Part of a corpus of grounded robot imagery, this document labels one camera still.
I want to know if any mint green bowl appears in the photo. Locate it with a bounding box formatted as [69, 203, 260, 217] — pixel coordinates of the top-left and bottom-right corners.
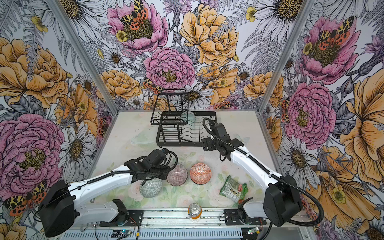
[180, 111, 196, 125]

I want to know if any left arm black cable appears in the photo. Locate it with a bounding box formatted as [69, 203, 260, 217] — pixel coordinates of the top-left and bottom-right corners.
[86, 149, 179, 185]

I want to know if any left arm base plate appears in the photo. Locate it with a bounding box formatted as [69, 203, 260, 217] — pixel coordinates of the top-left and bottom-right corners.
[100, 209, 144, 227]

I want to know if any pink striped bowl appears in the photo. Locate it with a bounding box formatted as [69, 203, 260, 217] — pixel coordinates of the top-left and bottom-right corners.
[167, 164, 188, 187]

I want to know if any green circuit board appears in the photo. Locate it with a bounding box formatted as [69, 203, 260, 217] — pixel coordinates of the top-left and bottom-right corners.
[110, 229, 134, 240]

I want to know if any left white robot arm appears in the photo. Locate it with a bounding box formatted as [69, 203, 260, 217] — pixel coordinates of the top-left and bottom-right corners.
[37, 149, 179, 238]

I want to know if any black wire dish rack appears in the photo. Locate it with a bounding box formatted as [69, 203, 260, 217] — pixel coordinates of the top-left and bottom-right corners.
[151, 90, 217, 147]

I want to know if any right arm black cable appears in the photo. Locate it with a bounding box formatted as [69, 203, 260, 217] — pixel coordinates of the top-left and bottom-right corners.
[202, 117, 325, 227]

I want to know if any grey green patterned bowl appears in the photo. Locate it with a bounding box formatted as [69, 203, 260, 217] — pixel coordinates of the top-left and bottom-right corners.
[140, 178, 163, 198]

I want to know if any orange patterned bowl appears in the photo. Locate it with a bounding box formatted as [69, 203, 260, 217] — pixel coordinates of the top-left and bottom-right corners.
[190, 163, 212, 185]

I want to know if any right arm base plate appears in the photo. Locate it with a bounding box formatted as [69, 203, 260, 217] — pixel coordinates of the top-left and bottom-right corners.
[224, 209, 267, 226]

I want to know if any green snack packet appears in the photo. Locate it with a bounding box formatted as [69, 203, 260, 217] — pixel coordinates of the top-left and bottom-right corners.
[220, 176, 248, 204]

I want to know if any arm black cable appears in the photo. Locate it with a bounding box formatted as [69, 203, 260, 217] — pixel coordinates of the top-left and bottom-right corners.
[86, 149, 179, 185]
[202, 117, 325, 227]

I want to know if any orange lidded jar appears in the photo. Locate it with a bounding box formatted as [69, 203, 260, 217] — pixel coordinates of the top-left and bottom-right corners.
[188, 203, 202, 222]

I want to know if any aluminium front rail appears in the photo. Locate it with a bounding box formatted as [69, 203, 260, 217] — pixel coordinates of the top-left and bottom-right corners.
[50, 206, 316, 240]

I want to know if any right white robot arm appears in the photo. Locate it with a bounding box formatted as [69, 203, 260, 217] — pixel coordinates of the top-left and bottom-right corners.
[202, 118, 302, 227]

